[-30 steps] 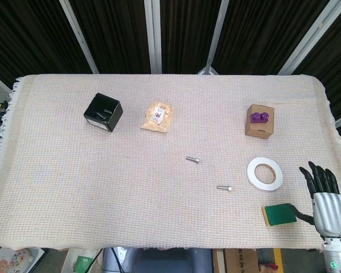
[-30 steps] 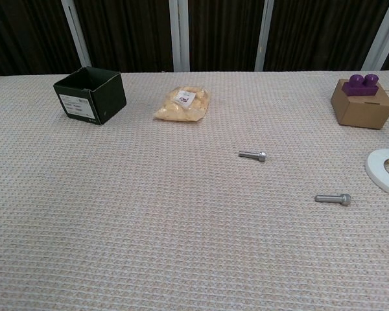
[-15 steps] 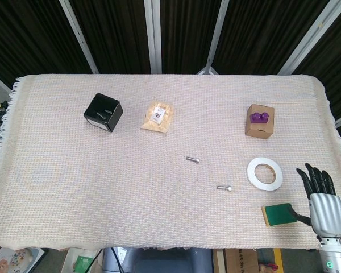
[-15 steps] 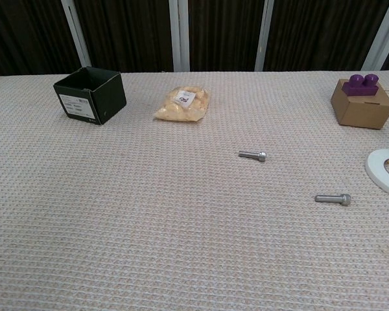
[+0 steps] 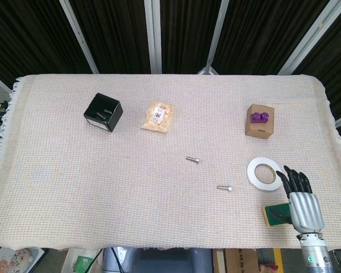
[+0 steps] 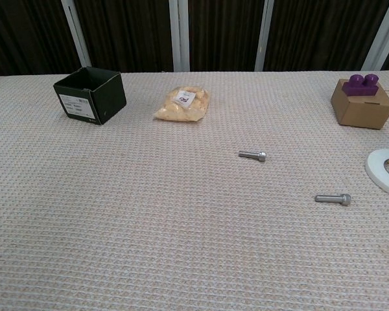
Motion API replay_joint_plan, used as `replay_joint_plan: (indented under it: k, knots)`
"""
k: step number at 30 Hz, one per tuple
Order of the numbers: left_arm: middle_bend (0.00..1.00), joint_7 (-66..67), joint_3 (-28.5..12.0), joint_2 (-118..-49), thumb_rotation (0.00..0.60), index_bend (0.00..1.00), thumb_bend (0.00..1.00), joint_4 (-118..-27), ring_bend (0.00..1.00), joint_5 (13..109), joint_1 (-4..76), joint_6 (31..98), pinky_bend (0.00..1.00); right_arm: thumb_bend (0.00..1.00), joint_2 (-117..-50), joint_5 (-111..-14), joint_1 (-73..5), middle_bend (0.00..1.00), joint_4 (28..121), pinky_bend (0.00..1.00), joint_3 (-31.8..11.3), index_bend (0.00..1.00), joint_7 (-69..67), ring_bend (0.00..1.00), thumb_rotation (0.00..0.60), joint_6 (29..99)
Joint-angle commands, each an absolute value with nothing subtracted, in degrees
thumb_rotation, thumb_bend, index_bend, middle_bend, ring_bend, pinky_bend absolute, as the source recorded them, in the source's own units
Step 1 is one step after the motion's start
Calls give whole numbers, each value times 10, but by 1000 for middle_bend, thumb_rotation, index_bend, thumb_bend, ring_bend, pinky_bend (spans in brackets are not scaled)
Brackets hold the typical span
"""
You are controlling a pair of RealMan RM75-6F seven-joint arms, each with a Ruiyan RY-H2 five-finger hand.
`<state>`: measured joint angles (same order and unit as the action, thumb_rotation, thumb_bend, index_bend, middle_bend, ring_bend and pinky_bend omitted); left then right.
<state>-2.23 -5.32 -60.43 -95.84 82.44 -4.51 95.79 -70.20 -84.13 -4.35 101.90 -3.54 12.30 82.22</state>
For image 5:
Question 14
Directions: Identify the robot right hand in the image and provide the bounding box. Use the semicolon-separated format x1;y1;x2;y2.
271;166;325;234

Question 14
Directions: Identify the beige woven tablecloth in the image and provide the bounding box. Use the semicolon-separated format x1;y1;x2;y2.
0;73;341;253

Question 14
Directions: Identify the clear bag of yellow snacks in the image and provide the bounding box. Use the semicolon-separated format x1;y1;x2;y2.
140;101;174;134

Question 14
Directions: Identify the black cable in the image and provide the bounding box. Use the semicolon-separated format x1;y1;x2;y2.
110;246;123;273

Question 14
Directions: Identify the small brown cardboard box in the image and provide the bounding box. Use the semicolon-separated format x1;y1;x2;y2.
244;104;275;139

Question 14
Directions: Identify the purple toy building block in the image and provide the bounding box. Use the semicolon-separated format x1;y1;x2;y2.
249;111;269;125

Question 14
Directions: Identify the dark pleated curtain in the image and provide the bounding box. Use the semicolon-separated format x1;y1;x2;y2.
0;0;341;120

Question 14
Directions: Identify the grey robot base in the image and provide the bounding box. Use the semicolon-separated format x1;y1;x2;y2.
102;246;214;273

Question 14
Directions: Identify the brown printed cardboard carton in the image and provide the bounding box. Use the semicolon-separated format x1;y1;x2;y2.
223;248;260;273

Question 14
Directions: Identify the green and yellow sponge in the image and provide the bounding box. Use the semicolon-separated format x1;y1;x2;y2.
261;202;293;228

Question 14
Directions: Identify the white bag with green print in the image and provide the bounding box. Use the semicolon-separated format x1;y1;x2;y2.
64;247;104;273

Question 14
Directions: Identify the colourful cartoon picture box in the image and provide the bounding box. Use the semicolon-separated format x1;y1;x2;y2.
0;246;45;273

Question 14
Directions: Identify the white tape roll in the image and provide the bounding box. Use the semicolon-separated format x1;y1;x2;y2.
246;158;284;191

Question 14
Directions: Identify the black open cardboard box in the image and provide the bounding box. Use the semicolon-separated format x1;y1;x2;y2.
83;92;123;133

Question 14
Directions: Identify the white metal frame post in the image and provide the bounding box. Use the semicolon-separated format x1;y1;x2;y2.
59;0;99;74
143;0;162;74
197;0;230;75
277;0;341;76

